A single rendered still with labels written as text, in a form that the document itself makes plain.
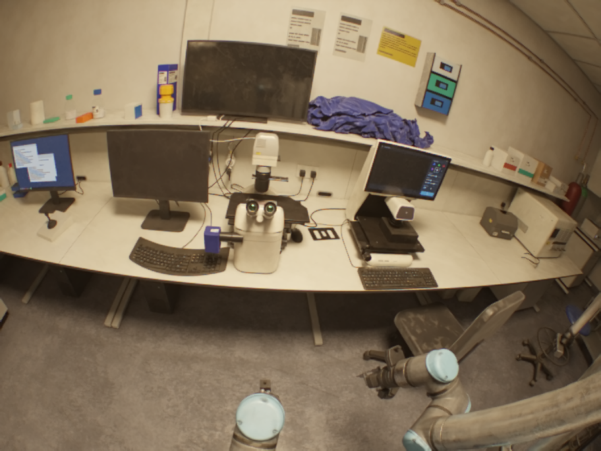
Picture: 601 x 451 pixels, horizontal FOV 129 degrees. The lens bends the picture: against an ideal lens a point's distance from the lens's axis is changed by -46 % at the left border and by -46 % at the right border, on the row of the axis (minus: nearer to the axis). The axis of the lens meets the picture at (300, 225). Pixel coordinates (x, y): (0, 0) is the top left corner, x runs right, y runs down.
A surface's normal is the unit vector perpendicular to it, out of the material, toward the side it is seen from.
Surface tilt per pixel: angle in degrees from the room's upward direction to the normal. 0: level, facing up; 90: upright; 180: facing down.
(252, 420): 19
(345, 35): 90
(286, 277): 0
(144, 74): 90
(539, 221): 90
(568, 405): 74
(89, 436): 0
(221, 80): 86
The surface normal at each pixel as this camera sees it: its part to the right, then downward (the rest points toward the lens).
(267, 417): 0.10, -0.60
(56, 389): 0.16, -0.82
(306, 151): 0.10, 0.57
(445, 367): 0.36, -0.60
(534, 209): -0.98, -0.07
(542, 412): -0.86, -0.51
